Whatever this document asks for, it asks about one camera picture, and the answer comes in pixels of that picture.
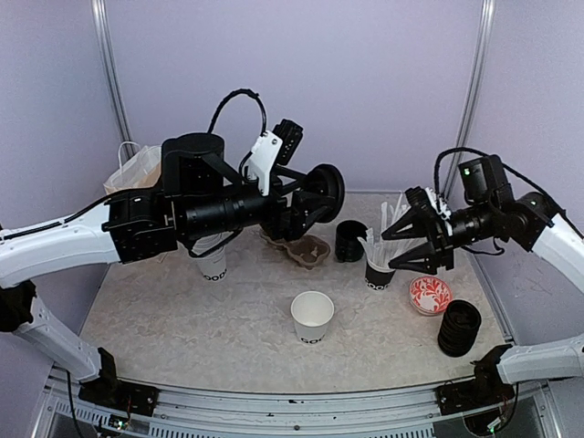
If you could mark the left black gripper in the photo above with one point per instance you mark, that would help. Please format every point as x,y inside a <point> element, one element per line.
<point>293,225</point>

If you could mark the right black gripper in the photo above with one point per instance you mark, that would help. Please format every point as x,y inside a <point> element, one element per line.
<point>440,242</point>

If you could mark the stack of black cup lids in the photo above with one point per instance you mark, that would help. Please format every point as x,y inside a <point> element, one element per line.
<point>459,328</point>

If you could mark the single white paper cup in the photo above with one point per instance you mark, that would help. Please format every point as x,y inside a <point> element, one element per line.
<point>312,312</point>

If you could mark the stack of white paper cups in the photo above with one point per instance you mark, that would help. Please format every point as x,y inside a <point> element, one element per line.
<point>212,266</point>

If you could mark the brown paper bag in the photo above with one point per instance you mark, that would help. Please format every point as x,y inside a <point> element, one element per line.
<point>142,170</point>

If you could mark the black cup lid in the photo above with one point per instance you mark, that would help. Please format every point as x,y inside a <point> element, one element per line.
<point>326,180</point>

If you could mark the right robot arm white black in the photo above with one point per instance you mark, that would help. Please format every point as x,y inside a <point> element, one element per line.
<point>502,204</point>

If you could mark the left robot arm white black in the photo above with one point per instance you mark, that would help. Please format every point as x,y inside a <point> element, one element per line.
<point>197,195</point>

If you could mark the red white patterned bowl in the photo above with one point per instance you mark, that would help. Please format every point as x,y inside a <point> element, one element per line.
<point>429,295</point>

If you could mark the brown cardboard cup carrier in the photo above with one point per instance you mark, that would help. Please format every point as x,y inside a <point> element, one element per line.
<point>308,252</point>

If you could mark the black cup holding straws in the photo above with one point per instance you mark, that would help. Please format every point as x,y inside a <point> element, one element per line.
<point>378,277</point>

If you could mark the stack of black cup sleeves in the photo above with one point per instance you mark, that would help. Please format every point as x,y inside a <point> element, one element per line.
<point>348,248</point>

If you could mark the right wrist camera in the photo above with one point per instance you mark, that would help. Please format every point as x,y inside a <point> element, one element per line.
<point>428,204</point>

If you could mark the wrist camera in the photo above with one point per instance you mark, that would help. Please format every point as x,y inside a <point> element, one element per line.
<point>428,204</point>
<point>274,147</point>

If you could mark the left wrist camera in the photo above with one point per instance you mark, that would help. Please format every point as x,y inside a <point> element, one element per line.
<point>274,147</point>

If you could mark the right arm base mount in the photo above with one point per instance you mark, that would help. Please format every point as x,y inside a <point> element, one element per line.
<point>484,389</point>

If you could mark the aluminium front frame rail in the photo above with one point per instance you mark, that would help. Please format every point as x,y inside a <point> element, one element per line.
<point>184,412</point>

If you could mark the left aluminium corner post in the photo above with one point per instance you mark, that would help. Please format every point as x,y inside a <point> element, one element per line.
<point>106,50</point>

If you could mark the aluminium corner post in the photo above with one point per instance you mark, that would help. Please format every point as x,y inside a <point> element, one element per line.
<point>472,96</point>
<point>106,50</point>

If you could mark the right aluminium corner post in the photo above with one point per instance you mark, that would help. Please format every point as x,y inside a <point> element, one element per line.
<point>472,96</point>

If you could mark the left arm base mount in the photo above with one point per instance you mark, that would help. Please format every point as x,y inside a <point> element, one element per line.
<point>118,397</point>

